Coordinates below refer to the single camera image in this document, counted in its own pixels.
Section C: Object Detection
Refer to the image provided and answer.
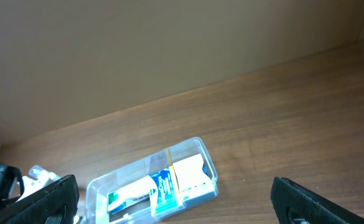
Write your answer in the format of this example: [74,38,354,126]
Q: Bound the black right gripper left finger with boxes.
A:
[0,175,80,224]

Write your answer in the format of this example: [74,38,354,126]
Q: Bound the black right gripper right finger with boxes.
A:
[271,177,364,224]

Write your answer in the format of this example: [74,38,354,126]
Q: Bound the white green medicine box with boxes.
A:
[107,175,152,213]

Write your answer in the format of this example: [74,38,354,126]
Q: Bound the clear plastic container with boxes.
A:
[84,137,218,224]

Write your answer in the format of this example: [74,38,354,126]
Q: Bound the blue yellow VapoDrops box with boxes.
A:
[149,166,183,217]

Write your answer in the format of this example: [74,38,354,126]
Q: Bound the white lotion bottle clear cap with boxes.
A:
[29,165,50,180]

